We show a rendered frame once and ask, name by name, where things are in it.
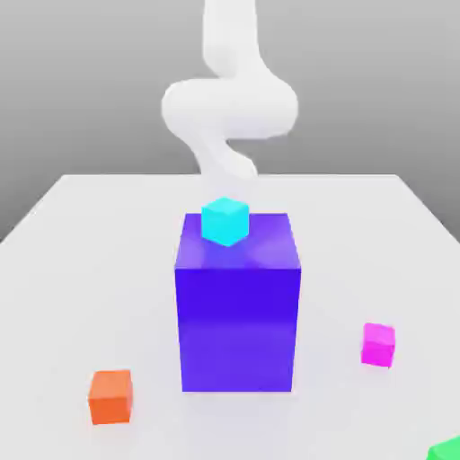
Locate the small cyan cube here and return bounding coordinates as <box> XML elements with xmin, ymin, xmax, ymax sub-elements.
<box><xmin>200</xmin><ymin>196</ymin><xmax>251</xmax><ymax>248</ymax></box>

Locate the small magenta cube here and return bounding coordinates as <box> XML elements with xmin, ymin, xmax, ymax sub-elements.
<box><xmin>360</xmin><ymin>322</ymin><xmax>396</xmax><ymax>368</ymax></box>

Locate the small orange cube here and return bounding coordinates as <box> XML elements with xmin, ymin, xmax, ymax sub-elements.
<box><xmin>87</xmin><ymin>368</ymin><xmax>134</xmax><ymax>426</ymax></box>

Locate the small green cube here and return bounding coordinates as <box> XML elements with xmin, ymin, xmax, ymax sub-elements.
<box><xmin>426</xmin><ymin>435</ymin><xmax>460</xmax><ymax>460</ymax></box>

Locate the large purple box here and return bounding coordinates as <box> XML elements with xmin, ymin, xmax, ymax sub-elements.
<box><xmin>173</xmin><ymin>212</ymin><xmax>302</xmax><ymax>394</ymax></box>

